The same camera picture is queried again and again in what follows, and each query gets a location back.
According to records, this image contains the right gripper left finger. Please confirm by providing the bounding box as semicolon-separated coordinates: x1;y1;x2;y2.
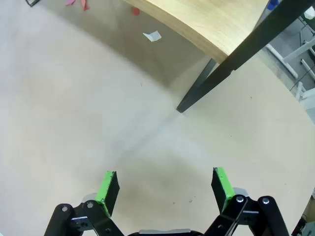
44;171;124;236

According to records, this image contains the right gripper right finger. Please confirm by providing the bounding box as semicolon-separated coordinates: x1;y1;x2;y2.
204;167;290;236

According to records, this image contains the white desk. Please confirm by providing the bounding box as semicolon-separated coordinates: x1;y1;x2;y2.
267;36;315;101

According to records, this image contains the white paper scrap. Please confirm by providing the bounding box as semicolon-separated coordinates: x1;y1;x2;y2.
143;30;162;42

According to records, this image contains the wooden shelf black metal frame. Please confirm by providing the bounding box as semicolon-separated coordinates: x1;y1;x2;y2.
24;0;315;114

